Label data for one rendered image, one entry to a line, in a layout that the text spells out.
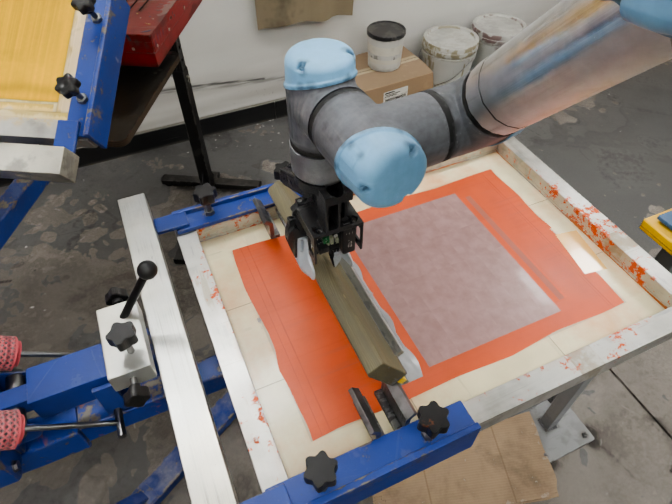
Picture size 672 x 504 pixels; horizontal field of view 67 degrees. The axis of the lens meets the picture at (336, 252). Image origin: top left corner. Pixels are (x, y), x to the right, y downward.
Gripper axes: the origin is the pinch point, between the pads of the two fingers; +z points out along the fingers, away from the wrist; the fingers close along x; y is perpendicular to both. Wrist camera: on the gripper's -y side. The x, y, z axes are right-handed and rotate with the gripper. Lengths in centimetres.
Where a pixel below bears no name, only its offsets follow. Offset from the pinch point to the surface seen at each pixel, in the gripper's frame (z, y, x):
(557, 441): 109, 19, 75
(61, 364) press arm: 5.1, -1.4, -39.9
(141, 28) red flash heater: -1, -90, -11
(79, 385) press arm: 5.1, 3.0, -37.9
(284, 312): 13.7, -2.6, -6.0
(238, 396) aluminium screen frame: 10.2, 11.1, -18.1
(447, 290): 13.8, 5.1, 22.8
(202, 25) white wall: 50, -200, 23
